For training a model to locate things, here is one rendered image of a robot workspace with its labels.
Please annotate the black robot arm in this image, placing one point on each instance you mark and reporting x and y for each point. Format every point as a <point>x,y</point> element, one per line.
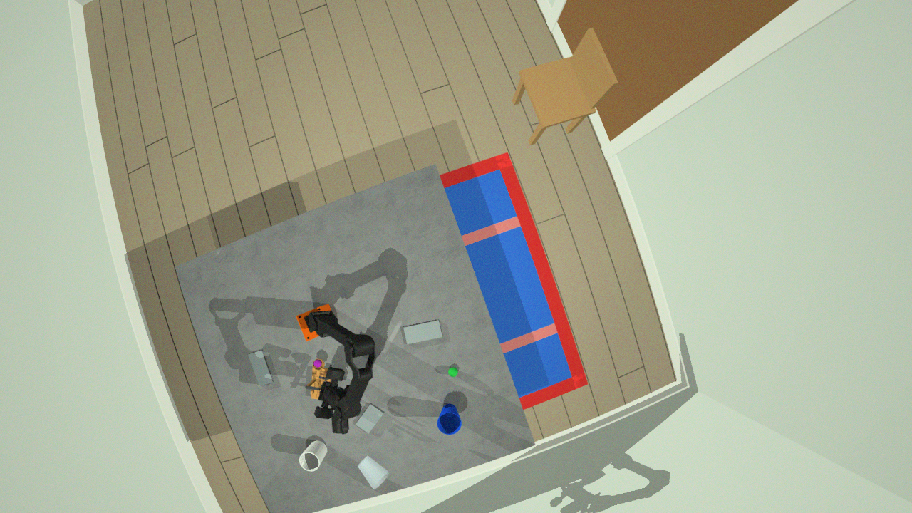
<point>345,404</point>

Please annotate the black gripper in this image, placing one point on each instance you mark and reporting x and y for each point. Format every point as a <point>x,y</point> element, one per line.
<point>327,389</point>

